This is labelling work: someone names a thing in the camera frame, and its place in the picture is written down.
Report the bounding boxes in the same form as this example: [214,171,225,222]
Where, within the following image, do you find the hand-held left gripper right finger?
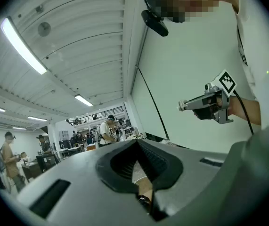
[136,139,231,226]

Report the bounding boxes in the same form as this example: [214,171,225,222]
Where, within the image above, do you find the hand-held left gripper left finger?
[16,139,154,226]

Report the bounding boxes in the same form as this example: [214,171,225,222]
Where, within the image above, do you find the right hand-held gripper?
[184,69,238,125]

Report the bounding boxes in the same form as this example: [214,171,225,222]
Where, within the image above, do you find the person's right forearm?
[227,95,262,127]

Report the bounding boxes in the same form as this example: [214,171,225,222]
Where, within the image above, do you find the person's right hand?
[207,95,223,107]

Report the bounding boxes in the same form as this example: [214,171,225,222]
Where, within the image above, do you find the black cabinet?
[35,153,61,173]

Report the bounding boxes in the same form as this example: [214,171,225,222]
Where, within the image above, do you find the dark desk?
[21,160,43,183]

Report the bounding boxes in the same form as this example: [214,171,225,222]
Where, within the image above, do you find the gray trousers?
[171,123,269,226]

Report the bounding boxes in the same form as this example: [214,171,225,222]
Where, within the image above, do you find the black mezzanine railing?
[65,105,125,124]

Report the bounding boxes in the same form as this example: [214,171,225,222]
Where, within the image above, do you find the white printed t-shirt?
[233,0,269,129]

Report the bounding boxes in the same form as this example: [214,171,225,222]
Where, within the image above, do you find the round ceiling fixture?
[37,22,52,37]

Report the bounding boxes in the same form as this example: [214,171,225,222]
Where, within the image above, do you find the black wall strip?
[136,65,170,140]

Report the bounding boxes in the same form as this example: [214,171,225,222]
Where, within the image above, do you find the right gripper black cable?
[232,89,255,136]

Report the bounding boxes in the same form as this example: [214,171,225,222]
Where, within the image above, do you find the black head camera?
[138,0,170,37]

